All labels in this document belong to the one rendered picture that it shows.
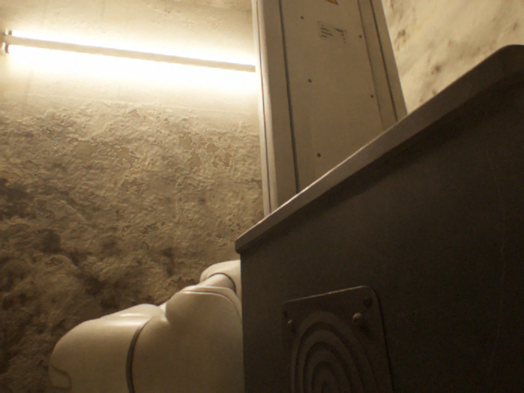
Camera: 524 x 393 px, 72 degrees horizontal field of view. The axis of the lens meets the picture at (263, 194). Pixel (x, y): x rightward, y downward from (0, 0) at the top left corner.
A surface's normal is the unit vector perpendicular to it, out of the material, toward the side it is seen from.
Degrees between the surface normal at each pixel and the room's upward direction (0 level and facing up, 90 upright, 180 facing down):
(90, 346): 67
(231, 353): 87
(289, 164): 90
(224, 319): 75
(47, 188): 90
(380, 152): 90
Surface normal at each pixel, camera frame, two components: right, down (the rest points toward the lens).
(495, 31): -0.97, -0.04
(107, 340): -0.26, -0.75
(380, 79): 0.40, -0.34
